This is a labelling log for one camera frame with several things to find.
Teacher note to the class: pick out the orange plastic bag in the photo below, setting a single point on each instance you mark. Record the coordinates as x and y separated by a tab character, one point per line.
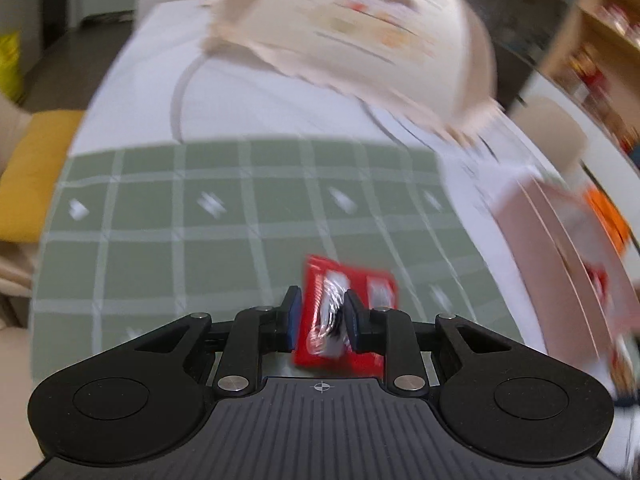
607	220

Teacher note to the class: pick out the beige mesh food cover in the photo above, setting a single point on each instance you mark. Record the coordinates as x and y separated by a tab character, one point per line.
380	35

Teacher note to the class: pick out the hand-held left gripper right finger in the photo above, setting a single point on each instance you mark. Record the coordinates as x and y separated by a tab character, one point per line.
352	322

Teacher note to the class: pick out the red white-label snack packet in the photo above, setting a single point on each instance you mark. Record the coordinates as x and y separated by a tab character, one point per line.
322	285

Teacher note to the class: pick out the glass door cabinet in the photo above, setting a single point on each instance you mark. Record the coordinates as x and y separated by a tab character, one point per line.
515	15

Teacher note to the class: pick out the green checked tablecloth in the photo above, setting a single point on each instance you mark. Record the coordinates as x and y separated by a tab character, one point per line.
150	260

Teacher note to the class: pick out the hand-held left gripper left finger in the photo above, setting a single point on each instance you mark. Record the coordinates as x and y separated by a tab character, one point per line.
295	317

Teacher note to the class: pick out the yellow seat cushion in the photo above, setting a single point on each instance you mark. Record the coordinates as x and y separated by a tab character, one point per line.
35	175

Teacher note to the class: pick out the yellow plastic bag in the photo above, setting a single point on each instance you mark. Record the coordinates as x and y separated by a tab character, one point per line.
10	67

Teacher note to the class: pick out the pink cardboard box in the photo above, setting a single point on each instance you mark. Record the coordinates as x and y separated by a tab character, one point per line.
540	260

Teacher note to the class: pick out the wooden display shelf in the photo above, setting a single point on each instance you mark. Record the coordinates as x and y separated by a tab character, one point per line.
605	55

